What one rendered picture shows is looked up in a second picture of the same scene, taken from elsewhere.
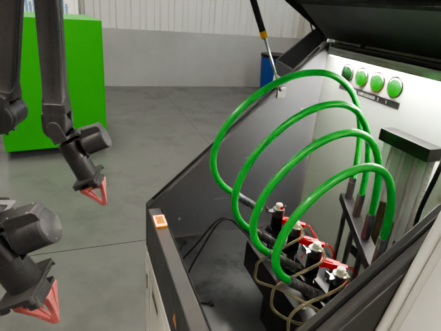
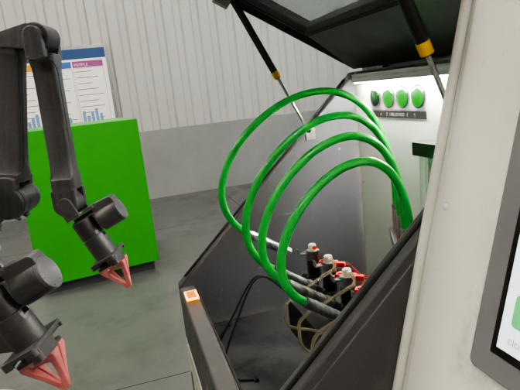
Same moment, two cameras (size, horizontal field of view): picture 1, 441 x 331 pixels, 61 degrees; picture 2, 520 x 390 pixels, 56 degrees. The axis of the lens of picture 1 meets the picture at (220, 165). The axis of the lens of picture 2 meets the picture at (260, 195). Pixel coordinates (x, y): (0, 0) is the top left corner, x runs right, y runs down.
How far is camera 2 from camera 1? 0.27 m
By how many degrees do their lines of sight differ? 13
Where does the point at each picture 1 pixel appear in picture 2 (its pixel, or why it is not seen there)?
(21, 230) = (20, 277)
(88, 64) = (126, 169)
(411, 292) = (422, 278)
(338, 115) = not seen: hidden behind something
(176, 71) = (237, 166)
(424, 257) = (425, 234)
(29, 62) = not seen: hidden behind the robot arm
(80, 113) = (123, 228)
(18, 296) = (22, 351)
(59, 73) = (65, 147)
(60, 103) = (69, 177)
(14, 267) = (16, 319)
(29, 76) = not seen: hidden behind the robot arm
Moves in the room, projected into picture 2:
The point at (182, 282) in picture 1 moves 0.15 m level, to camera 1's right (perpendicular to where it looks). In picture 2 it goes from (211, 347) to (288, 343)
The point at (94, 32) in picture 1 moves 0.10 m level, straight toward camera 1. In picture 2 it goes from (129, 132) to (129, 133)
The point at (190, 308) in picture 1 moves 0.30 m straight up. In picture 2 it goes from (217, 368) to (196, 207)
